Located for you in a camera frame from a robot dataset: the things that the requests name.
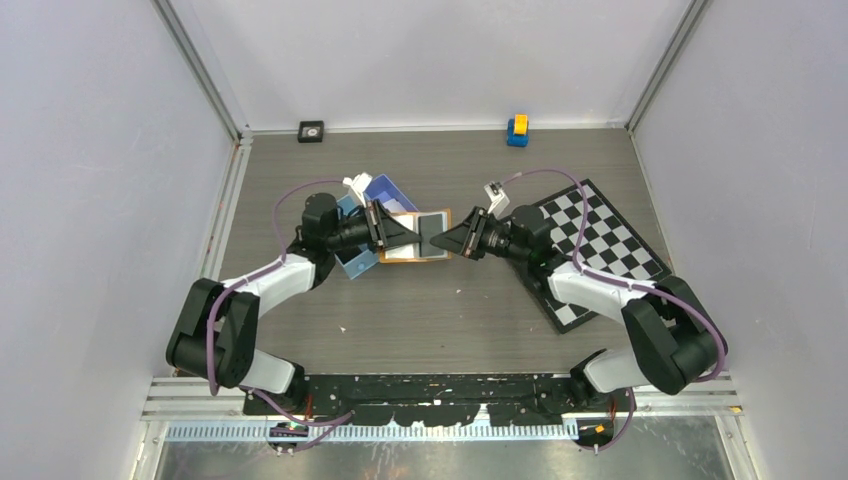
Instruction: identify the orange leather card holder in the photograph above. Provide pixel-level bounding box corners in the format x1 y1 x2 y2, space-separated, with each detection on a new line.
378 209 452 264

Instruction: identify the small black square box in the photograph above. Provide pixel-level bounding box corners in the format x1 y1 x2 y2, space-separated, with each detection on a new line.
297 120 325 143

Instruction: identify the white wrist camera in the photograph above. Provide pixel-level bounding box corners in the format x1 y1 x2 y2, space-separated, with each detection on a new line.
484 181 510 218
342 172 373 206

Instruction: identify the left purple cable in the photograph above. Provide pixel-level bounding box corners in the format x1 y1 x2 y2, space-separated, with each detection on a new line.
205 178 362 455

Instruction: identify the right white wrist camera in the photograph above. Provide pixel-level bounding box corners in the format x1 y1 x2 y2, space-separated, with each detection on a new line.
484 181 510 218

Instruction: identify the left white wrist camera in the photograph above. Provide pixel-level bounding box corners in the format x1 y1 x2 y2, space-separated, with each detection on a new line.
342 172 373 206

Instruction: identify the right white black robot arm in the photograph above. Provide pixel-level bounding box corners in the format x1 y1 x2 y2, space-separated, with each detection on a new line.
430 206 727 411

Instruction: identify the grey credit card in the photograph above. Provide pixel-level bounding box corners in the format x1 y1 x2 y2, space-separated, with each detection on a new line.
418 212 448 259

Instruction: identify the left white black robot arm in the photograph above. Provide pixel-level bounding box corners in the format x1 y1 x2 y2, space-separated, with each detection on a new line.
165 193 421 414

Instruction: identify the black white checkerboard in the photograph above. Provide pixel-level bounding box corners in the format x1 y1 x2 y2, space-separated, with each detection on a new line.
509 179 672 335

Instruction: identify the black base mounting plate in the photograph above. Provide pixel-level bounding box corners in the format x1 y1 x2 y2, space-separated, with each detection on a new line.
243 373 629 427

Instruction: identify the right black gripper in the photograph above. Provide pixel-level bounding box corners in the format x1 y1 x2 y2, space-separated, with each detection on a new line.
430 206 529 265

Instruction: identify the blue yellow toy block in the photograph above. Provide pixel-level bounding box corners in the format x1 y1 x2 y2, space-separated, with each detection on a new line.
506 114 529 148

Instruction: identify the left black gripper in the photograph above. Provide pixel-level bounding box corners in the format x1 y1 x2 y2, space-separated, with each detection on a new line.
326 200 420 255

